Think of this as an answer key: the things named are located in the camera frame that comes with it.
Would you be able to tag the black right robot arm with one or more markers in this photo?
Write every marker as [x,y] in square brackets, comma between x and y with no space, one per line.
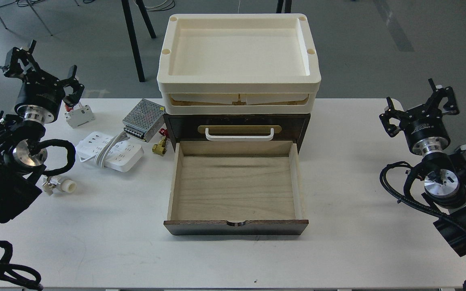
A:
[437,185]

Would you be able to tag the open wooden drawer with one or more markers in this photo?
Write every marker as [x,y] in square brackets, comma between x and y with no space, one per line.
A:
[236,188]

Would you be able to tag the white circuit breaker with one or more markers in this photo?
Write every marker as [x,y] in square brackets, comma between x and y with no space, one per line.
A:
[77,117]

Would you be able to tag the black stand legs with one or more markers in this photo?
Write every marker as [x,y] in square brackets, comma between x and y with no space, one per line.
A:
[132,34]

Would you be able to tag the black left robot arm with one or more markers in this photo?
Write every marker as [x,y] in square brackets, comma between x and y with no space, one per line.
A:
[24,157]

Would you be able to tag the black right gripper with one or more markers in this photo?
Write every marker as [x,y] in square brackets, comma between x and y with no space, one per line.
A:
[421,121]

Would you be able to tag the white power strip with cable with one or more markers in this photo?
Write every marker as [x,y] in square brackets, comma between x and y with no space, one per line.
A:
[115,152]

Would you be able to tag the black right stand leg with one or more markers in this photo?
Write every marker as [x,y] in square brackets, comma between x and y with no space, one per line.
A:
[284,6]

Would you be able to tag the metal mesh power supply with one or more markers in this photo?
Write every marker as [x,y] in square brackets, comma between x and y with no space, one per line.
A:
[144,120]

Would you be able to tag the white plastic pipe fitting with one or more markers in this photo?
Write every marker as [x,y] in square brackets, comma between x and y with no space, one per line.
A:
[58,184]

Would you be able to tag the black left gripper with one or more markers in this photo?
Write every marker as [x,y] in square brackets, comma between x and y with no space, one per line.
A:
[40,88]

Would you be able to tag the cream plastic tray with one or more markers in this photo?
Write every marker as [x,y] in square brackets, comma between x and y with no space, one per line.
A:
[238,64]

